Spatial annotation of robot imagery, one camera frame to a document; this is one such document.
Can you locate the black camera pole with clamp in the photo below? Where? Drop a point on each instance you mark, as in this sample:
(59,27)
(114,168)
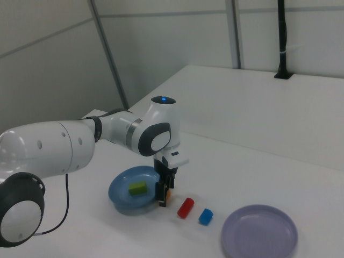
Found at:
(282,40)

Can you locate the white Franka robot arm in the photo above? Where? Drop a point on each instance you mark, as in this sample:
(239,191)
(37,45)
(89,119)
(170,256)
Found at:
(40,150)

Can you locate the blue plate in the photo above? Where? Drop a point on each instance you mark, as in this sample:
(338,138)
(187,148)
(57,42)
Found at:
(121,193)

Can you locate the green block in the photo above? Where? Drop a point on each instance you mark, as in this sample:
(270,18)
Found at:
(137,188)

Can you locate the blue block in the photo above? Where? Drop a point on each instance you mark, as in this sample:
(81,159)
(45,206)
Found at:
(205,217)

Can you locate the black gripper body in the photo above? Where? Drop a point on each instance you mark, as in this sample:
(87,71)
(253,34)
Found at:
(161,172)

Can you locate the red cylinder block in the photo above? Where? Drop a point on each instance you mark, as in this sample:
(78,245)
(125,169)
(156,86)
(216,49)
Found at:
(185,207)

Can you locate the purple plate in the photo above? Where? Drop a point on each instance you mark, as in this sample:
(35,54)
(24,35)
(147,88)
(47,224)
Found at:
(258,233)

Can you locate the orange block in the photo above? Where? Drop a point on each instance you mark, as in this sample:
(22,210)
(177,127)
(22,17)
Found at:
(168,194)

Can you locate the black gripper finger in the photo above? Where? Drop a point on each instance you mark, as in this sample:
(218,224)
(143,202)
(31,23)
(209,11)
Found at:
(161,193)
(172,181)

